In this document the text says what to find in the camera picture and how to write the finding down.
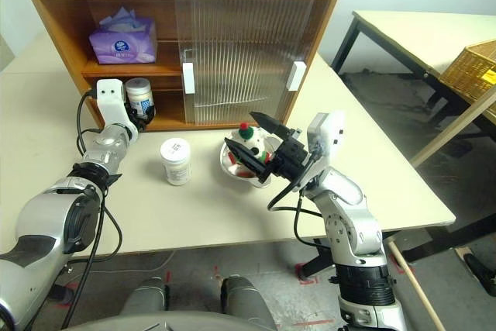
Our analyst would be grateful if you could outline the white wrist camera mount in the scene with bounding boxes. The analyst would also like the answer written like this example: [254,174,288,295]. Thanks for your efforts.
[305,110,346,164]
[95,78,135,133]

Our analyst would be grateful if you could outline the grey right robot leg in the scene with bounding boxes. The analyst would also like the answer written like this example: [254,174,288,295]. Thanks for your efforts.
[219,274,278,331]

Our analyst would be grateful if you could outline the ribbed clear sliding door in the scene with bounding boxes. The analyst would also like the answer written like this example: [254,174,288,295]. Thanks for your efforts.
[184,0,315,125]
[174,0,311,126]

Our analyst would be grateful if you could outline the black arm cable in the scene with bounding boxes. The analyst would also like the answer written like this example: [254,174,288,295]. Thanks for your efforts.
[266,150,338,249]
[61,88,124,331]

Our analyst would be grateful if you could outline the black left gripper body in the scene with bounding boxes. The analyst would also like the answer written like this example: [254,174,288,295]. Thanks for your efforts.
[127,105,157,131]

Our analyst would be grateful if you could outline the wooden stick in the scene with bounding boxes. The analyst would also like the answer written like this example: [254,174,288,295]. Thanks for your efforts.
[388,240,446,331]

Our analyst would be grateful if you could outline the wicker basket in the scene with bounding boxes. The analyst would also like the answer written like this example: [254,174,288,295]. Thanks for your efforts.
[439,39,496,105]

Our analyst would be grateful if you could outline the pale table with black legs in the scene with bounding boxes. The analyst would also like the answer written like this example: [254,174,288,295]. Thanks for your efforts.
[331,9,496,130]

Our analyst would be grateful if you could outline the grey left robot leg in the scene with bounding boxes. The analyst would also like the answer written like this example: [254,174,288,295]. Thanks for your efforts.
[122,276,171,319]

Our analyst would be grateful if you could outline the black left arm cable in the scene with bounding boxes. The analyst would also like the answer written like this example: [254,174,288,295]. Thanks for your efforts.
[61,88,124,331]

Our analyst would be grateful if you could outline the white door handle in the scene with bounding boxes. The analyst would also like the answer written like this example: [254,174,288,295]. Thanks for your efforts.
[288,60,305,91]
[181,61,195,95]

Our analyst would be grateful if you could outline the white plastic bottle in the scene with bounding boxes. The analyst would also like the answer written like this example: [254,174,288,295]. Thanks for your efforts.
[160,138,193,187]

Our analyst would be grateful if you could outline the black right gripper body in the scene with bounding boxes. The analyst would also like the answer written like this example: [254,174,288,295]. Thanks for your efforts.
[257,128,312,184]

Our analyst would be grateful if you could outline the glass jar with white lid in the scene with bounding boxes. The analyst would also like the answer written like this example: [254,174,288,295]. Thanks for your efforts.
[125,78,155,116]

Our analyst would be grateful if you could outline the grey robot leg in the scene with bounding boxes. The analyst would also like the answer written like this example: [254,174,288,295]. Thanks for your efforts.
[219,274,278,331]
[122,276,171,319]

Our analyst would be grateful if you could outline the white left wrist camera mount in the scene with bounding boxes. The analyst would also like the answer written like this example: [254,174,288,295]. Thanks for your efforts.
[95,78,135,133]

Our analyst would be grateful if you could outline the black table leg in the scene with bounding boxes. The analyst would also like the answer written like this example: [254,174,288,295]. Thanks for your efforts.
[299,236,338,281]

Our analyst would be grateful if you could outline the white floor cable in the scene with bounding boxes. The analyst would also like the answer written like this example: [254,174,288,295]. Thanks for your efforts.
[112,250,176,274]

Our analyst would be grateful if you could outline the purple tissue box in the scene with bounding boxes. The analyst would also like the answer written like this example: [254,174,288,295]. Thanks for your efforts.
[88,6,158,66]

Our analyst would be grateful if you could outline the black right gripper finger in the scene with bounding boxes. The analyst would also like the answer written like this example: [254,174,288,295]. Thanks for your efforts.
[249,111,291,139]
[226,137,272,183]

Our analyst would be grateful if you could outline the black furniture foot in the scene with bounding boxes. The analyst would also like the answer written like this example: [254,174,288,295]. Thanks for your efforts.
[463,253,496,297]

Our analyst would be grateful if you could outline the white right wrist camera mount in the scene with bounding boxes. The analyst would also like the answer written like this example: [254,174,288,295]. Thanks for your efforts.
[305,110,346,164]

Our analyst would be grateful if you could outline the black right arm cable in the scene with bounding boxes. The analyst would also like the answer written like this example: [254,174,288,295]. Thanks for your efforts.
[266,150,338,249]

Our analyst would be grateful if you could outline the white plush dog green sweater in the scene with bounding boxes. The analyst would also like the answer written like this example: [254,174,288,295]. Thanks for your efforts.
[227,122,278,177]

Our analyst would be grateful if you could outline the grey robot torso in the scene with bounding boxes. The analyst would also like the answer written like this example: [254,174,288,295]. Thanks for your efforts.
[53,309,280,331]

